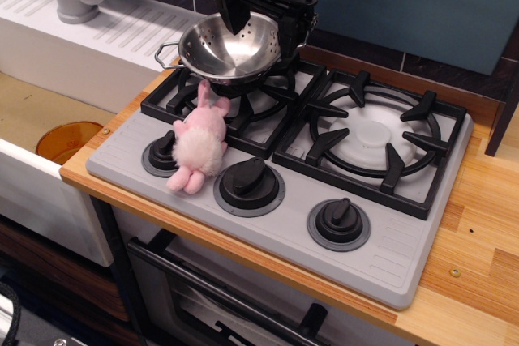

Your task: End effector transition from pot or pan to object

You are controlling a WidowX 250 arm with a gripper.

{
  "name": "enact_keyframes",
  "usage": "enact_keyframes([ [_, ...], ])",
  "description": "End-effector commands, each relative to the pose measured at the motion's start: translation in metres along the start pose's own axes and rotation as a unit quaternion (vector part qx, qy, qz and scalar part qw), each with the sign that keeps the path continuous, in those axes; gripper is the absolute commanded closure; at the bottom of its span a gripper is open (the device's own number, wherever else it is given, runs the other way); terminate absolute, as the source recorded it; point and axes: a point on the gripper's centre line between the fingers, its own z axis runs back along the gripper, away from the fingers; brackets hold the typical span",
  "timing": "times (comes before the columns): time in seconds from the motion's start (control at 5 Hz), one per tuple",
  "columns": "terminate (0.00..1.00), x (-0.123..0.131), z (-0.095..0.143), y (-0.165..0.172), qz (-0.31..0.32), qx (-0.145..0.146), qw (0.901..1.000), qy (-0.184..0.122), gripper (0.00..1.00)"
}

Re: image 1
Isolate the pink plush bunny toy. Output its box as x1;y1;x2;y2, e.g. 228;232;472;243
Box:
166;80;231;194

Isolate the black right burner grate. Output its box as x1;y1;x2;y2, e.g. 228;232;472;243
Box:
273;70;474;220

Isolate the white toy sink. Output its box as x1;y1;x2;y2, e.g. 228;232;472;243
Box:
1;0;199;267

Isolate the black stove knob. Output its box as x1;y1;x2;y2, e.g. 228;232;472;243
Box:
141;130;178;178
307;198;371;252
213;157;285;218

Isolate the black oven door handle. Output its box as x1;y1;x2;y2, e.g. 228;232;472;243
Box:
127;237;324;345

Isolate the stainless steel colander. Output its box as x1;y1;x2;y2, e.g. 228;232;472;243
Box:
155;12;283;85

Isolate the black left stove knob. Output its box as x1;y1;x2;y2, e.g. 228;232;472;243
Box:
141;130;178;178

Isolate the black middle stove knob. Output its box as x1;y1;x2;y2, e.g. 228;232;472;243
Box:
213;157;285;218

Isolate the black burner grate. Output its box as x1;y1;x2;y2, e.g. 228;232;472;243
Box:
141;58;326;159
273;70;474;220

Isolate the black right stove knob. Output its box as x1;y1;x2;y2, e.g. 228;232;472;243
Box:
307;198;371;252

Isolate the black left burner grate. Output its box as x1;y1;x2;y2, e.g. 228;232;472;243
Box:
141;58;326;159

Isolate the toy oven door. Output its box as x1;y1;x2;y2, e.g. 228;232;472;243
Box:
126;229;402;345

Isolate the white burner cap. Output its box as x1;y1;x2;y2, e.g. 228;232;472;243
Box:
329;105;416;170

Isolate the grey toy stove top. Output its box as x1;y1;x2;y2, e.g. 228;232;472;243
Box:
84;58;474;310

